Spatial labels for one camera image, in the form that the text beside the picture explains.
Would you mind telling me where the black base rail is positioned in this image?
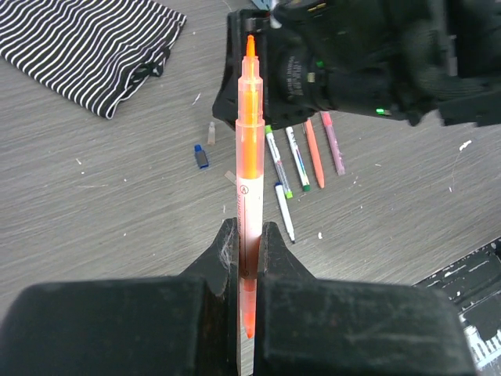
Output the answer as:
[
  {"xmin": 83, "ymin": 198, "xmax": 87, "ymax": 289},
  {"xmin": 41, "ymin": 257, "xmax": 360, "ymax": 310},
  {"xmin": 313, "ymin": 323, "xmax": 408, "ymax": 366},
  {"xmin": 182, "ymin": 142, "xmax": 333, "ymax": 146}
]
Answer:
[{"xmin": 416, "ymin": 238, "xmax": 500, "ymax": 375}]

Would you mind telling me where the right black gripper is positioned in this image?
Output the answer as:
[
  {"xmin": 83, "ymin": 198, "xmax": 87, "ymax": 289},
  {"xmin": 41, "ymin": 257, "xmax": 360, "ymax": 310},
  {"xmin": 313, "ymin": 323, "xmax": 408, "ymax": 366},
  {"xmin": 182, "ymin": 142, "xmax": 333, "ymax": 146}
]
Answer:
[{"xmin": 212, "ymin": 1, "xmax": 500, "ymax": 128}]

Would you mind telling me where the blue pen cap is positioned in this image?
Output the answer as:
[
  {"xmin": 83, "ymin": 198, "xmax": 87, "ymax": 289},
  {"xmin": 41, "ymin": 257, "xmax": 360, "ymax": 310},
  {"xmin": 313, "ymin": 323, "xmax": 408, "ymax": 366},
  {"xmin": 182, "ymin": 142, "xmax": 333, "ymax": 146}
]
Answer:
[{"xmin": 194, "ymin": 144, "xmax": 209, "ymax": 169}]

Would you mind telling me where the purple highlighter pen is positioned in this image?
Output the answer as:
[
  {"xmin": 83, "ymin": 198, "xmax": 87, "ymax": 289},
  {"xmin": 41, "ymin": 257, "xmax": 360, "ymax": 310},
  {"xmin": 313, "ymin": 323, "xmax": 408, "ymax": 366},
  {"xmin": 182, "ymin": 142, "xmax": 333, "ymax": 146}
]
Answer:
[{"xmin": 325, "ymin": 126, "xmax": 345, "ymax": 175}]

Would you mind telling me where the white pen lime end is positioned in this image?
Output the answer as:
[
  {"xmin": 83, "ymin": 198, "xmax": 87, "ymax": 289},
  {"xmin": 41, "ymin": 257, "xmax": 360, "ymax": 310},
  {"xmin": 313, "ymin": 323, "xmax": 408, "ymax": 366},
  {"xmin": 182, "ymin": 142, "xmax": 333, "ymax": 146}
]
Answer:
[{"xmin": 265, "ymin": 125, "xmax": 293, "ymax": 199}]

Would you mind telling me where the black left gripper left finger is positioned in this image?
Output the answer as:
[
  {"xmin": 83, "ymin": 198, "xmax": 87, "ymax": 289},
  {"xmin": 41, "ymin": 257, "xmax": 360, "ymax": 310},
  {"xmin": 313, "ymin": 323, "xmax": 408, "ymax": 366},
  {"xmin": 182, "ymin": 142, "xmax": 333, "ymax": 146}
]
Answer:
[{"xmin": 1, "ymin": 219, "xmax": 239, "ymax": 375}]

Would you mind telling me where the clear orange pen cap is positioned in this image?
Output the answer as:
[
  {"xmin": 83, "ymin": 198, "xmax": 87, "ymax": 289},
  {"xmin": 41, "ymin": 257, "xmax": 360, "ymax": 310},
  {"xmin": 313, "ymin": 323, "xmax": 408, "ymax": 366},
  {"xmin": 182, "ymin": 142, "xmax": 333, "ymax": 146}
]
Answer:
[{"xmin": 225, "ymin": 171, "xmax": 236, "ymax": 185}]

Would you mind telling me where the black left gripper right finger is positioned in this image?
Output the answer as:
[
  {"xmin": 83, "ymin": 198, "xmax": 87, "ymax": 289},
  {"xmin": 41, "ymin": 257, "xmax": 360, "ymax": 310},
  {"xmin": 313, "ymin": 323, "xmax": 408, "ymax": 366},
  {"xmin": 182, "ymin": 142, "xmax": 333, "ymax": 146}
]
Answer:
[{"xmin": 256, "ymin": 222, "xmax": 476, "ymax": 375}]

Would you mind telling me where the clear pink pen cap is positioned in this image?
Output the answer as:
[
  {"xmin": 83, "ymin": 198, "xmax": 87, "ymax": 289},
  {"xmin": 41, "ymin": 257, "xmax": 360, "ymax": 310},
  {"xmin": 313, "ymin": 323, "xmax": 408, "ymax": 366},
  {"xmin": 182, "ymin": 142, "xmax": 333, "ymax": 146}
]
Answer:
[{"xmin": 320, "ymin": 111, "xmax": 333, "ymax": 129}]

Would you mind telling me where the orange highlighter pen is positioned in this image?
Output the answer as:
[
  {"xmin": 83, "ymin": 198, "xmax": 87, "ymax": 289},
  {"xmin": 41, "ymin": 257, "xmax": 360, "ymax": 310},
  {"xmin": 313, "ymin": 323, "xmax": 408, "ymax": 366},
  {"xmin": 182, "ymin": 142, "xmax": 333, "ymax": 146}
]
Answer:
[{"xmin": 236, "ymin": 34, "xmax": 265, "ymax": 338}]

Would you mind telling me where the light blue plastic basket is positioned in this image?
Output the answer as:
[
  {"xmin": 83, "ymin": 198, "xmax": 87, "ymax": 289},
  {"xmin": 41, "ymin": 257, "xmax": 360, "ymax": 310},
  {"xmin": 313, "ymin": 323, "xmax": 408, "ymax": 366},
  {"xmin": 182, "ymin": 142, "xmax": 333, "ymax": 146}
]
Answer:
[{"xmin": 250, "ymin": 0, "xmax": 275, "ymax": 10}]

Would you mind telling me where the white pen blue end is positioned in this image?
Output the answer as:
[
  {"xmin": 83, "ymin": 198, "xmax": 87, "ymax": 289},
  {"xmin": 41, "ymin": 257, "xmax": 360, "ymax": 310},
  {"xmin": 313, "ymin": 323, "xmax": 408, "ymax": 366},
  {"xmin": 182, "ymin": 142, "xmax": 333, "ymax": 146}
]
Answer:
[{"xmin": 275, "ymin": 183, "xmax": 296, "ymax": 244}]

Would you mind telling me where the white marker green end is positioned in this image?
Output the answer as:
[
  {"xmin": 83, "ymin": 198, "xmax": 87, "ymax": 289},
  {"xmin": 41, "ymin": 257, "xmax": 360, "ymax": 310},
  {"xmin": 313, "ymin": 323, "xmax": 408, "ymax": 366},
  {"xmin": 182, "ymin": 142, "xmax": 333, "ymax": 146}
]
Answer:
[{"xmin": 285, "ymin": 127, "xmax": 310, "ymax": 192}]

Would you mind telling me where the salmon orange pen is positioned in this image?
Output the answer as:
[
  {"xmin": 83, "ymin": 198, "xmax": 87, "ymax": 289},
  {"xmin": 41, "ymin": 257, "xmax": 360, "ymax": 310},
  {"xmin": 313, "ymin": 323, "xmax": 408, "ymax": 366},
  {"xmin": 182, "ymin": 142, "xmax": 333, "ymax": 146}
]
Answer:
[{"xmin": 305, "ymin": 119, "xmax": 325, "ymax": 189}]

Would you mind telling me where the black white striped cloth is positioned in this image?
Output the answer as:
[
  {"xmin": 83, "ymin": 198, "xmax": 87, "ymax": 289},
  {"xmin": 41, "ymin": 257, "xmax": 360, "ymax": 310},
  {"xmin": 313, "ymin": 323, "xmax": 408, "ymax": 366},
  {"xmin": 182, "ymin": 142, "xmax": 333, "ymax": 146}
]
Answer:
[{"xmin": 1, "ymin": 0, "xmax": 186, "ymax": 119}]

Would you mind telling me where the small clear pen cap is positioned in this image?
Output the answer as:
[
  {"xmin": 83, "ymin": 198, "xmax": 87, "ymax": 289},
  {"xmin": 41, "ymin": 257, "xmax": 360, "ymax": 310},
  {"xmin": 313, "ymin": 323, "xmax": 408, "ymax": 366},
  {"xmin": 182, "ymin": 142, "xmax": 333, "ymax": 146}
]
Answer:
[{"xmin": 207, "ymin": 121, "xmax": 216, "ymax": 145}]

